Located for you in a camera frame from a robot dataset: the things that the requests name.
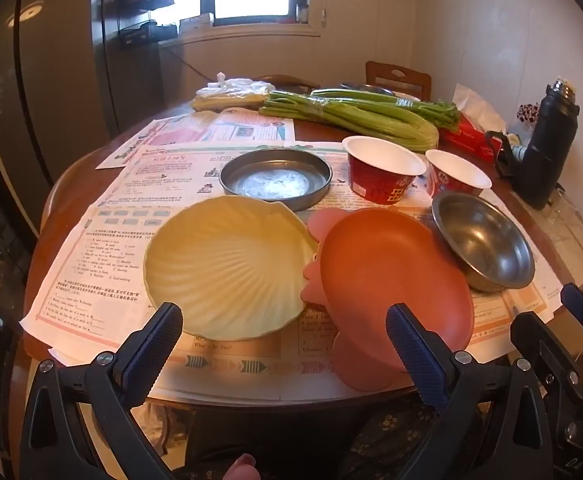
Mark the yellow shell-shaped plate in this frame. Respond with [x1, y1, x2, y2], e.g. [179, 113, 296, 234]
[142, 196, 319, 342]

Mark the orange crab-shaped plate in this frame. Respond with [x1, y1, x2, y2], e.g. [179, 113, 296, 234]
[301, 206, 476, 393]

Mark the small white box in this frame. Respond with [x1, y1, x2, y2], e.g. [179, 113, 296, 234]
[178, 14, 214, 31]

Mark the beaded ornament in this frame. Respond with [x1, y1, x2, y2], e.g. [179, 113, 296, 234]
[516, 103, 542, 126]

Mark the person's left hand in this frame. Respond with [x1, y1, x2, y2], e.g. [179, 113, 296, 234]
[224, 452, 259, 480]

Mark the grey refrigerator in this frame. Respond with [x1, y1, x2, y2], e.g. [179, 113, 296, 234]
[0, 0, 164, 238]

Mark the clear plastic food bag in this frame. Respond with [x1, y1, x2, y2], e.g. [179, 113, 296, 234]
[192, 74, 278, 112]

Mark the celery bunch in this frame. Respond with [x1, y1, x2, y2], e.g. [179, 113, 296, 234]
[258, 88, 462, 153]

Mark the pink printed newspaper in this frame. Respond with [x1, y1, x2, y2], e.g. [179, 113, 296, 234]
[95, 107, 296, 171]

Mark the white text newspaper sheet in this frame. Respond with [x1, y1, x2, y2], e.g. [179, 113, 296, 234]
[46, 280, 559, 403]

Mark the dark floral clothing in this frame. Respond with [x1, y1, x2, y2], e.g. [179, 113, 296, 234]
[136, 395, 477, 480]

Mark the thin black cable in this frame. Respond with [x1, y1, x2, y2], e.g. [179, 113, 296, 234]
[170, 51, 213, 80]

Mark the round metal plate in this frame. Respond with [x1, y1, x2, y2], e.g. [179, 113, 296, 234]
[220, 148, 333, 212]

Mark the black thermos bottle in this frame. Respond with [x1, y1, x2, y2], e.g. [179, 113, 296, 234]
[513, 78, 577, 211]

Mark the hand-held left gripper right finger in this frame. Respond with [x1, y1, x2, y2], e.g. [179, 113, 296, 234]
[385, 302, 555, 480]

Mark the stainless steel bowl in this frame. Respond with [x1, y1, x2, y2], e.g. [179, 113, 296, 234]
[431, 191, 536, 293]

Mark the metal basin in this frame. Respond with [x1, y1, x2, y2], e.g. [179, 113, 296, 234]
[339, 82, 422, 101]

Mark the red paper bowl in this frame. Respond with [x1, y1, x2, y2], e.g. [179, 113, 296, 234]
[425, 149, 493, 200]
[342, 135, 427, 206]

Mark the green header newspaper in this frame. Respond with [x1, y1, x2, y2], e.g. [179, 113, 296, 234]
[18, 141, 559, 341]

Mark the black strap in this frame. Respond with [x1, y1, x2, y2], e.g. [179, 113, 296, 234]
[485, 130, 527, 178]

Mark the wooden chair with cutout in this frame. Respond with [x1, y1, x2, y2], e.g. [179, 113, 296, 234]
[365, 61, 432, 102]

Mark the black wire rack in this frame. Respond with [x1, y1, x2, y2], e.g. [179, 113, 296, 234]
[116, 0, 179, 48]

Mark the red tissue box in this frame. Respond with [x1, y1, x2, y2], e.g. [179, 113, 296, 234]
[439, 84, 509, 163]

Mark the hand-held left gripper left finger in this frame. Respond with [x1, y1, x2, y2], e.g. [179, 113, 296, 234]
[18, 301, 184, 480]

